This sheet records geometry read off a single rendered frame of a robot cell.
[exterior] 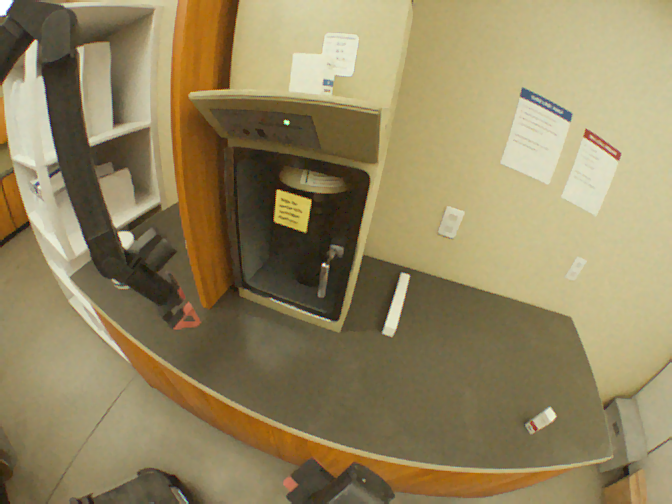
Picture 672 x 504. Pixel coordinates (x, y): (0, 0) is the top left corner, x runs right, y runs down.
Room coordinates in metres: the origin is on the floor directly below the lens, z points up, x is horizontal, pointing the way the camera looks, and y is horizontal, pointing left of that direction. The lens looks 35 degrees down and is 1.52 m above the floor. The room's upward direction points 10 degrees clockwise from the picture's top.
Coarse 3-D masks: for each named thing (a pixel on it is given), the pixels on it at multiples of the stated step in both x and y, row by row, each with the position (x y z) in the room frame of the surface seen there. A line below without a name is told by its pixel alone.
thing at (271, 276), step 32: (256, 160) 0.48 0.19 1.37; (288, 160) 0.46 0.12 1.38; (320, 160) 0.46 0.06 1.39; (256, 192) 0.48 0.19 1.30; (288, 192) 0.46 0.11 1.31; (320, 192) 0.45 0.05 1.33; (352, 192) 0.44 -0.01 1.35; (256, 224) 0.48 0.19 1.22; (320, 224) 0.45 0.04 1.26; (352, 224) 0.44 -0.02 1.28; (256, 256) 0.48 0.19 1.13; (288, 256) 0.46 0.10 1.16; (320, 256) 0.45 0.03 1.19; (352, 256) 0.43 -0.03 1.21; (256, 288) 0.48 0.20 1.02; (288, 288) 0.46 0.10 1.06
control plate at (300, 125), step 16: (224, 112) 0.41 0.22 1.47; (240, 112) 0.40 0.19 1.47; (256, 112) 0.39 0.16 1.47; (272, 112) 0.38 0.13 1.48; (224, 128) 0.45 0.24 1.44; (240, 128) 0.44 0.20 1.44; (256, 128) 0.43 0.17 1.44; (272, 128) 0.42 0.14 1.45; (288, 128) 0.41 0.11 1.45; (304, 128) 0.40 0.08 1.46; (304, 144) 0.43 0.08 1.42
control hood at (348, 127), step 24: (192, 96) 0.39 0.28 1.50; (216, 96) 0.38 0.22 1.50; (240, 96) 0.37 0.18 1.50; (264, 96) 0.36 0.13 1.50; (288, 96) 0.36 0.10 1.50; (312, 96) 0.35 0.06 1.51; (336, 96) 0.41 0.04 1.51; (216, 120) 0.43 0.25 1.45; (336, 120) 0.37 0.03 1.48; (360, 120) 0.35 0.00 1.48; (384, 120) 0.39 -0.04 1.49; (288, 144) 0.45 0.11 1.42; (336, 144) 0.41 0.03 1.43; (360, 144) 0.39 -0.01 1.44
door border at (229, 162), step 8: (232, 152) 0.49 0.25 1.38; (224, 160) 0.49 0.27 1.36; (232, 160) 0.49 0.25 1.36; (224, 168) 0.49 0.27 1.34; (232, 168) 0.49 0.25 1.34; (232, 176) 0.49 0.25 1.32; (232, 184) 0.49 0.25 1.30; (232, 192) 0.49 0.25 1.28; (232, 200) 0.49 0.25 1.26; (232, 208) 0.49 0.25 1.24; (232, 216) 0.49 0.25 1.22; (232, 224) 0.49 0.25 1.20; (232, 232) 0.49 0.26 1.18; (232, 240) 0.49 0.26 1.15; (232, 248) 0.49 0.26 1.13; (232, 264) 0.49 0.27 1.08; (240, 272) 0.49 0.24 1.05; (240, 280) 0.49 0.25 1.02
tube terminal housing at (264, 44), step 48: (240, 0) 0.51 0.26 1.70; (288, 0) 0.49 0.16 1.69; (336, 0) 0.47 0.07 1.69; (384, 0) 0.45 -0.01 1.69; (240, 48) 0.50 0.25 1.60; (288, 48) 0.48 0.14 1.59; (384, 48) 0.45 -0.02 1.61; (384, 96) 0.45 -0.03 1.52; (240, 144) 0.50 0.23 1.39; (384, 144) 0.47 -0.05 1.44; (240, 288) 0.51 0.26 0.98
